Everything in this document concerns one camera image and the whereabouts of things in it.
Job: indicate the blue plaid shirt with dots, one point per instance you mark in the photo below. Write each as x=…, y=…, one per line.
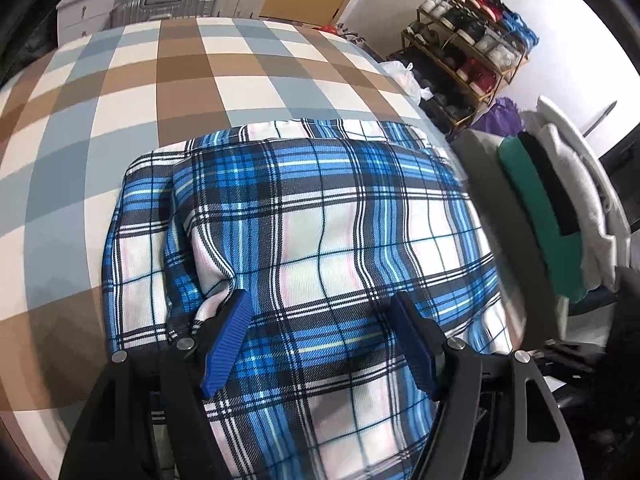
x=325, y=210

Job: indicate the brown blue checked bed sheet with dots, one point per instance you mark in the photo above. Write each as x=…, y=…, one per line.
x=150, y=85

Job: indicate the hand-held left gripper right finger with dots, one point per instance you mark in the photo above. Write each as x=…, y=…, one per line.
x=417, y=345

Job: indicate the silver suitcase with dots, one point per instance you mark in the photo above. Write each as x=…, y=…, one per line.
x=160, y=7

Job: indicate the white plastic bag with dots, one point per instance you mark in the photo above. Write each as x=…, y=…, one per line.
x=402, y=75

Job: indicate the black garment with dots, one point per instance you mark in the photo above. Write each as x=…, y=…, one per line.
x=550, y=185

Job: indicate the shoe rack with shoes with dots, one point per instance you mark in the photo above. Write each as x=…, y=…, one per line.
x=475, y=45

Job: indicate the white drawer cabinet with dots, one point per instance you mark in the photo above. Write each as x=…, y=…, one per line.
x=85, y=15

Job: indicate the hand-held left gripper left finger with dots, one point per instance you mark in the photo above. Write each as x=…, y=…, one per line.
x=230, y=335

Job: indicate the white curved chair back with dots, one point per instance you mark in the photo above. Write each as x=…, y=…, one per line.
x=575, y=120

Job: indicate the light grey garment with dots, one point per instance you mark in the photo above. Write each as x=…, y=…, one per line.
x=585, y=195

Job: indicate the purple cloth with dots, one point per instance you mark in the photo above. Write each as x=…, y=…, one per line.
x=500, y=117

